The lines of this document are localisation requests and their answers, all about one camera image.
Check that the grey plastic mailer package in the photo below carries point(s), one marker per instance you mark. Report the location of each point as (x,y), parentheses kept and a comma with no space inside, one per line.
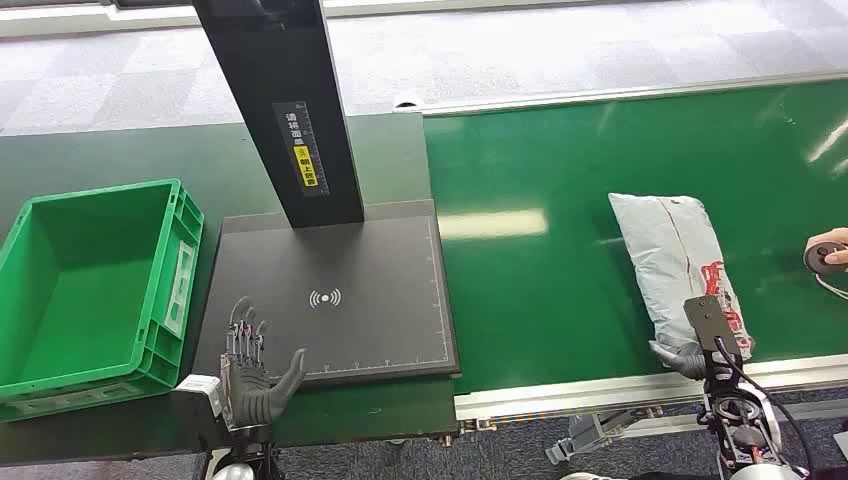
(669,265)

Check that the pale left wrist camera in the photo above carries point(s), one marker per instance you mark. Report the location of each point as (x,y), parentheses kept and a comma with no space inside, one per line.
(199,392)

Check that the silver conveyor rail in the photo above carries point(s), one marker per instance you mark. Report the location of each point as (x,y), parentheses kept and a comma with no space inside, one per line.
(563,397)
(596,95)

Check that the person's hand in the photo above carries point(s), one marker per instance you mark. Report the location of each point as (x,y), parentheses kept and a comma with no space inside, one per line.
(831,240)

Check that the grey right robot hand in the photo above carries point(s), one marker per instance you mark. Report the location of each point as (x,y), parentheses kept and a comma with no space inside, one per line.
(682,363)

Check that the green plastic crate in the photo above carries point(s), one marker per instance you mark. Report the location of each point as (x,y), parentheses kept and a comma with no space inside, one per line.
(79,291)

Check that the grey round remote control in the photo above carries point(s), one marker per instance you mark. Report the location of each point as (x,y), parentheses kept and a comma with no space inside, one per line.
(816,260)

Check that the green conveyor belt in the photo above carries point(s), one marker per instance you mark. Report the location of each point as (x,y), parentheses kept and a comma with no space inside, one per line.
(543,278)

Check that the black label with yellow sticker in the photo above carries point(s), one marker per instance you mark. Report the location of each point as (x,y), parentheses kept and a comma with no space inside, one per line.
(303,149)

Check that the black inbound scanner machine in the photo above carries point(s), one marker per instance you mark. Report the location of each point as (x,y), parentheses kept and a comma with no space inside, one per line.
(371,291)

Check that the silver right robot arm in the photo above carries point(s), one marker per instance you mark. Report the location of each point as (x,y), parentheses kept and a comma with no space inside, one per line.
(745,424)

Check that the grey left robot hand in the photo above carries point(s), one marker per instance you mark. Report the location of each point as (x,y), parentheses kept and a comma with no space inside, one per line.
(255,394)

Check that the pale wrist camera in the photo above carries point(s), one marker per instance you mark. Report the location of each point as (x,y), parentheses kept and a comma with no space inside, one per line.
(712,324)
(199,392)

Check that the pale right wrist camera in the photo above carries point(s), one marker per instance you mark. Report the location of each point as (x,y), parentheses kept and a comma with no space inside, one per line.
(712,324)

